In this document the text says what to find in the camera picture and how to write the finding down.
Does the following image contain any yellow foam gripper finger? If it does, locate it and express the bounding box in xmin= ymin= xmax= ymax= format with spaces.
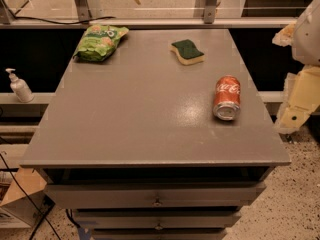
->
xmin=274 ymin=66 xmax=320 ymax=134

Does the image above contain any green rice chip bag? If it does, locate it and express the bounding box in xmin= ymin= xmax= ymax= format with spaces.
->
xmin=73 ymin=24 xmax=129 ymax=62

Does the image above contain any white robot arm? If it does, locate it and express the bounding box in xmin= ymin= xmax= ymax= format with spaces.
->
xmin=272 ymin=0 xmax=320 ymax=134

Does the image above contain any red Coca-Cola can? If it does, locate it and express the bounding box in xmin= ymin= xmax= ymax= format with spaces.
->
xmin=213 ymin=75 xmax=241 ymax=121

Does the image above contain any green and yellow sponge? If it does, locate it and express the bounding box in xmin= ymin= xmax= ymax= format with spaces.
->
xmin=170 ymin=39 xmax=205 ymax=66

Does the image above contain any grey drawer cabinet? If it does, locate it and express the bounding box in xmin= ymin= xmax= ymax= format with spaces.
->
xmin=22 ymin=29 xmax=290 ymax=240

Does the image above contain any white pump dispenser bottle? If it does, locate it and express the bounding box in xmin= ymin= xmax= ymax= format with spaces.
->
xmin=6 ymin=68 xmax=34 ymax=103

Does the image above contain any cardboard box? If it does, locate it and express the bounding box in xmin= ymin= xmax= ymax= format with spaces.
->
xmin=0 ymin=168 xmax=47 ymax=229

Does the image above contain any grey metal bracket right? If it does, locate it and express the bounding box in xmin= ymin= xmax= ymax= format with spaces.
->
xmin=193 ymin=0 xmax=218 ymax=24

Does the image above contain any grey metal bracket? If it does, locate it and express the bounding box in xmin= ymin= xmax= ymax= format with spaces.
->
xmin=193 ymin=0 xmax=218 ymax=24
xmin=74 ymin=0 xmax=102 ymax=21

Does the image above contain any black cable behind railing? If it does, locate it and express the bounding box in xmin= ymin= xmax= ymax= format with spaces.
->
xmin=9 ymin=15 xmax=116 ymax=26

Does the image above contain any grey metal bracket left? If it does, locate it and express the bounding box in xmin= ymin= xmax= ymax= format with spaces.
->
xmin=74 ymin=0 xmax=102 ymax=21

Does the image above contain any black cable on floor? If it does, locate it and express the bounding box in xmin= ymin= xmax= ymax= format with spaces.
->
xmin=0 ymin=152 xmax=63 ymax=240

